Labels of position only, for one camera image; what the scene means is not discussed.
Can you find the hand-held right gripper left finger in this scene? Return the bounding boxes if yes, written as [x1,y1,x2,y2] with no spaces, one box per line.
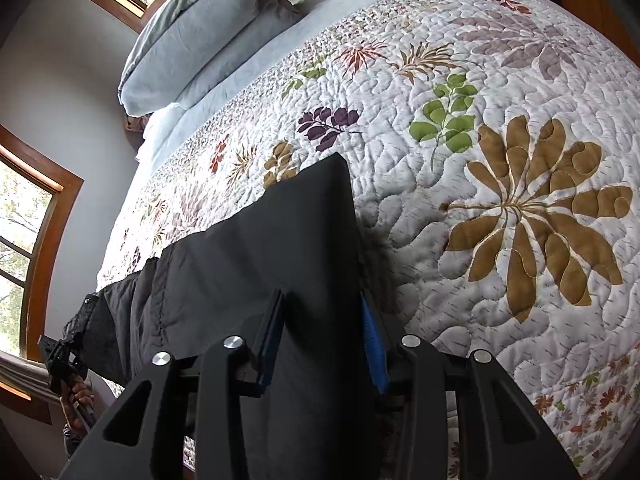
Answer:
[60,287,286,480]

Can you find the folded grey-blue duvet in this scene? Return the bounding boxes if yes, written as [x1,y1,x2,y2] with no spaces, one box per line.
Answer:
[117,0,303,116]

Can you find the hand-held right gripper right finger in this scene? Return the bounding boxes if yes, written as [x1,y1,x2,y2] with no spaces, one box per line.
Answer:
[360,292,581,480]

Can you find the person's left hand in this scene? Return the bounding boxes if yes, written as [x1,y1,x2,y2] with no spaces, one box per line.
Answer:
[59,379,97,433]

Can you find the wood-framed side window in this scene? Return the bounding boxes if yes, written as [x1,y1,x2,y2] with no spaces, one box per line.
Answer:
[0,125,84,411]

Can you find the grey pleated cloth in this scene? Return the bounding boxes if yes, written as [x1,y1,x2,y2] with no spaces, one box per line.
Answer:
[0,351,66,403]

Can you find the white floral quilt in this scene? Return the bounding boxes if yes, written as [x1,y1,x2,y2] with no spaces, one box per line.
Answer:
[95,0,640,480]

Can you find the black pants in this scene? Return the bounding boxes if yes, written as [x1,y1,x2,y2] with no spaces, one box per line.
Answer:
[62,152,396,480]

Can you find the dark wooden bed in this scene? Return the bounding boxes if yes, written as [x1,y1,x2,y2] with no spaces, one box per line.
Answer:
[134,0,481,161]

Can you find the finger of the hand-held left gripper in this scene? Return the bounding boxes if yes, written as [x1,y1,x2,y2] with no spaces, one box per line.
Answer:
[37,334,90,392]

